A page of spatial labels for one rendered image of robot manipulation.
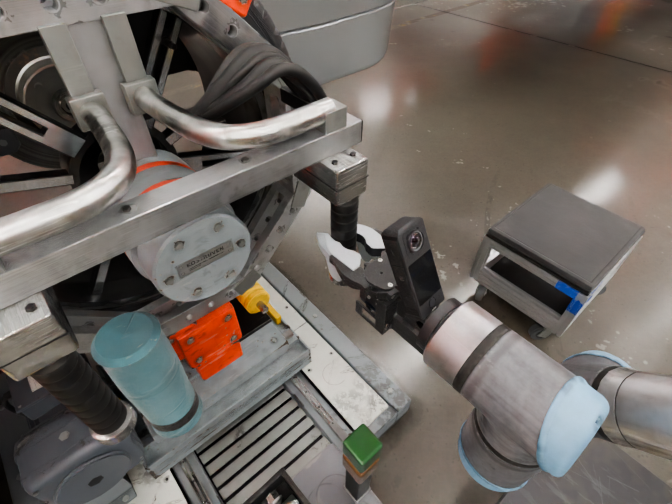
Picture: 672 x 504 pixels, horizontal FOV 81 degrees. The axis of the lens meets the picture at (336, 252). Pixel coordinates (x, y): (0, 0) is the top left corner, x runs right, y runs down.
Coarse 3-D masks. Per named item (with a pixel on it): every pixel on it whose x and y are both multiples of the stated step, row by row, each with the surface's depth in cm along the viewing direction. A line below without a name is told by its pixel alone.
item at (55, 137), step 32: (160, 32) 54; (192, 32) 63; (160, 64) 56; (0, 96) 46; (256, 96) 67; (32, 128) 51; (64, 128) 52; (64, 160) 57; (96, 160) 61; (192, 160) 67; (224, 160) 73; (0, 192) 52; (256, 192) 79; (64, 288) 67; (96, 288) 68; (128, 288) 74
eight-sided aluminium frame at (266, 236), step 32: (0, 0) 35; (32, 0) 36; (64, 0) 38; (96, 0) 41; (128, 0) 41; (160, 0) 43; (192, 0) 45; (0, 32) 36; (224, 32) 49; (256, 32) 52; (288, 192) 74; (256, 224) 77; (288, 224) 77; (256, 256) 76; (224, 288) 75; (96, 320) 65; (160, 320) 70; (192, 320) 74
